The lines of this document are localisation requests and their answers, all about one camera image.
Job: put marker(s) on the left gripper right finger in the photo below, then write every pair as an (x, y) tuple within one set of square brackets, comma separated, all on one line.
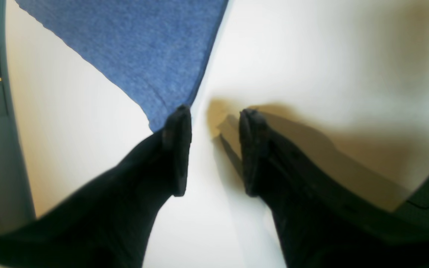
[(319, 223)]

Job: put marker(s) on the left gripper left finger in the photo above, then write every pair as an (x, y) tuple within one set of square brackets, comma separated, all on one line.
[(108, 221)]

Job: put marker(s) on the blue grey T-shirt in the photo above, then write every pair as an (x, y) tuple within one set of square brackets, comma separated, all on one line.
[(155, 51)]

